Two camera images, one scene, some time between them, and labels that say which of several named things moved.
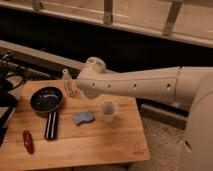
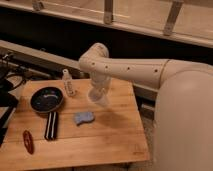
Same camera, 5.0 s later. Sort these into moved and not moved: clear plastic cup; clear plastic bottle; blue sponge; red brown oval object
Moved: clear plastic cup
Not moved: red brown oval object; clear plastic bottle; blue sponge
